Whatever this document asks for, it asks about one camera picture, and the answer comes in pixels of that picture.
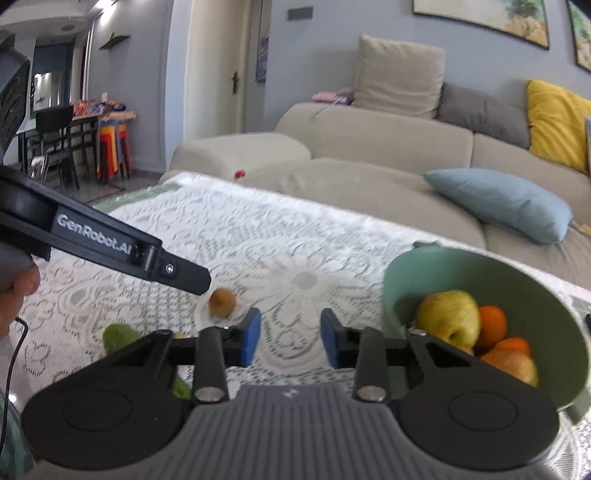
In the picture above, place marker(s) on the person's left hand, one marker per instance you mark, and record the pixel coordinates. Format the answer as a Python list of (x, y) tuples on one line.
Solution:
[(25, 284)]

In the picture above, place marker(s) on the small red ball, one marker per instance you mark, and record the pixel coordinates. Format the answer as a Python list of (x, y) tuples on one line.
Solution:
[(239, 175)]

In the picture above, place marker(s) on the black dining chair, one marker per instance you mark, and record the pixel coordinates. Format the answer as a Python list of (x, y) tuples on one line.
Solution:
[(55, 120)]

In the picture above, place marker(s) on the dark wall shelf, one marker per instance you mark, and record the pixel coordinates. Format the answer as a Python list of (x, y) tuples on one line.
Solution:
[(114, 40)]

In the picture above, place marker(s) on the green cucumber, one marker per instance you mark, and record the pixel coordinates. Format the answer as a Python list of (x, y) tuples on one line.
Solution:
[(117, 339)]

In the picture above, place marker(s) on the pile of snack packets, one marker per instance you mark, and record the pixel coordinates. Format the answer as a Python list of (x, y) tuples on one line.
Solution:
[(99, 107)]

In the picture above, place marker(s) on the brown kiwi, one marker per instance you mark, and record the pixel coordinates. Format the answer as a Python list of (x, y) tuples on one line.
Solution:
[(222, 303)]

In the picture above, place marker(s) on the black wall panel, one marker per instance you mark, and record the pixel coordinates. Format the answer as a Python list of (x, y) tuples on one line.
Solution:
[(300, 14)]

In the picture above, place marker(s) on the yellow-green apple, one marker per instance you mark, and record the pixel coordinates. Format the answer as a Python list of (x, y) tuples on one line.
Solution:
[(445, 314)]

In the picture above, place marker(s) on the white lace tablecloth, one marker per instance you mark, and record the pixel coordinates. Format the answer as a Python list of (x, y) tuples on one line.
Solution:
[(277, 230)]

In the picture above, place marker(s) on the small blue wall picture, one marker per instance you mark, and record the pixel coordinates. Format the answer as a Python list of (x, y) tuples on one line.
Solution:
[(262, 46)]

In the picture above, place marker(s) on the grey cushion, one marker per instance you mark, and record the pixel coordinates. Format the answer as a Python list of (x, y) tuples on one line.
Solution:
[(485, 115)]

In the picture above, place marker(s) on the green plastic strainer bowl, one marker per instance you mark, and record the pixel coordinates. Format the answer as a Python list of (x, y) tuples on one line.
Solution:
[(485, 277)]

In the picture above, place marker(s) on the framed tree painting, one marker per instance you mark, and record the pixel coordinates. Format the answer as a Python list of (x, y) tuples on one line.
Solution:
[(485, 18)]

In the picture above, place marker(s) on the orange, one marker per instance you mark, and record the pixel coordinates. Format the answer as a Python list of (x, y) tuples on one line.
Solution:
[(515, 345), (493, 323)]

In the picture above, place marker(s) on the stack of coloured stools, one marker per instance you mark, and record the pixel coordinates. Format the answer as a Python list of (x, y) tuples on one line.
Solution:
[(113, 147)]

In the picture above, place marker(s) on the framed landscape painting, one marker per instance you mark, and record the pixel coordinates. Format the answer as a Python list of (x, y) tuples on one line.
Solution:
[(581, 32)]

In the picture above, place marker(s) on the teal patterned clothing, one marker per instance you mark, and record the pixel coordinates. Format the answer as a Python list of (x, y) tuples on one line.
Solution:
[(11, 438)]

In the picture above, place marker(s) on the yellow cushion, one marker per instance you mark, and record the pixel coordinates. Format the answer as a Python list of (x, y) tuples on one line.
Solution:
[(558, 120)]

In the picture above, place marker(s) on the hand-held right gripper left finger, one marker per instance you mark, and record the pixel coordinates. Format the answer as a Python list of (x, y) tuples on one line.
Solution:
[(251, 334)]

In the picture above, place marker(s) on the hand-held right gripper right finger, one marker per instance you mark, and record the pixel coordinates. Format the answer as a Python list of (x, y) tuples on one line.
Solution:
[(328, 337)]

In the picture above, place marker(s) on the light blue pillow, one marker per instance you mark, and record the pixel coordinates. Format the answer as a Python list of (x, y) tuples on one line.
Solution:
[(498, 198)]

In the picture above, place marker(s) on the dark dining table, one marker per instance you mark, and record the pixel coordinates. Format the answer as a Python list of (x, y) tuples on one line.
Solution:
[(87, 121)]

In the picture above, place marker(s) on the cream door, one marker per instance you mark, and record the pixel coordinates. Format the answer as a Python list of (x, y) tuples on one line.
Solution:
[(212, 69)]

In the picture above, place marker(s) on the pink cloth bundle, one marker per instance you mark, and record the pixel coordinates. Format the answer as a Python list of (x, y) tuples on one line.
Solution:
[(332, 96)]

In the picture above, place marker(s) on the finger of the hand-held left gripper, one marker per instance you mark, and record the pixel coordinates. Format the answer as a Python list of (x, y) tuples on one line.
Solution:
[(184, 274)]

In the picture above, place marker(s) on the beige cushion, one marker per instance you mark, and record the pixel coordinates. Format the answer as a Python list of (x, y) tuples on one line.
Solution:
[(397, 78)]

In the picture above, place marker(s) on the beige sofa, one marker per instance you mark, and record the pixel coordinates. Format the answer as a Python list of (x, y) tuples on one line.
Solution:
[(369, 138)]

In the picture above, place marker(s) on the red apple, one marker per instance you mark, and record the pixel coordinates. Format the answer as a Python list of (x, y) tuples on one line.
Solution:
[(512, 364)]

